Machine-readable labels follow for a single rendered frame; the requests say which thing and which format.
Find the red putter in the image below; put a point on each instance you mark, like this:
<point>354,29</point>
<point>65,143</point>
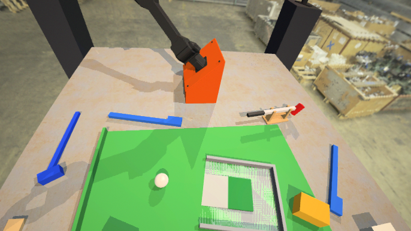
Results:
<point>295,109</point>

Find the green putting mat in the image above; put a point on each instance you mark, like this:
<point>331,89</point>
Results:
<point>124,196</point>

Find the white golf ball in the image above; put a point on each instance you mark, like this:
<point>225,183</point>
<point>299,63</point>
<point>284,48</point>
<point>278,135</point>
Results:
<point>161,180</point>

